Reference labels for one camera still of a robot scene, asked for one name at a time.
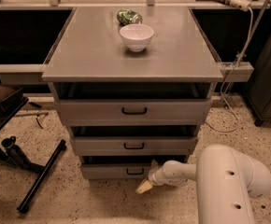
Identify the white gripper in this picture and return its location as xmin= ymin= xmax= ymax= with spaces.
xmin=135 ymin=160 xmax=186 ymax=194

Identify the grey bottom drawer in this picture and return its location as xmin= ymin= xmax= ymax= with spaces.
xmin=80 ymin=163 xmax=151 ymax=179

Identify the grey drawer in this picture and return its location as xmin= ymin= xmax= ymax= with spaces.
xmin=55 ymin=99 xmax=212 ymax=126
xmin=80 ymin=163 xmax=151 ymax=179
xmin=70 ymin=136 xmax=197 ymax=156

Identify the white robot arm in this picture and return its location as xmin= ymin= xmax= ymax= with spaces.
xmin=136 ymin=145 xmax=271 ymax=224

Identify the grey middle drawer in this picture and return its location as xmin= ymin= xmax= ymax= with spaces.
xmin=70 ymin=136 xmax=197 ymax=156

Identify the grey drawer cabinet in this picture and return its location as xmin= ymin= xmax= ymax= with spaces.
xmin=41 ymin=6 xmax=224 ymax=180

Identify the grey top drawer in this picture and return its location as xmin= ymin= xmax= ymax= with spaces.
xmin=55 ymin=99 xmax=212 ymax=126

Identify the white ceramic bowl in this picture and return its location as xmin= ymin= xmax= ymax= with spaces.
xmin=120 ymin=24 xmax=154 ymax=52

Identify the dark cabinet at right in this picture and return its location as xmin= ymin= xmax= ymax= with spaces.
xmin=245 ymin=0 xmax=271 ymax=127

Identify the black table stand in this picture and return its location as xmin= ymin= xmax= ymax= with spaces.
xmin=0 ymin=97 xmax=66 ymax=214

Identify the brown box on table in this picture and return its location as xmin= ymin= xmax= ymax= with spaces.
xmin=0 ymin=80 xmax=23 ymax=113

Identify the grey workbench rail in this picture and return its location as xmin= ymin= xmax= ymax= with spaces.
xmin=0 ymin=64 xmax=45 ymax=85

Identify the white power cable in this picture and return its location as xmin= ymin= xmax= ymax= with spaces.
xmin=205 ymin=7 xmax=255 ymax=134

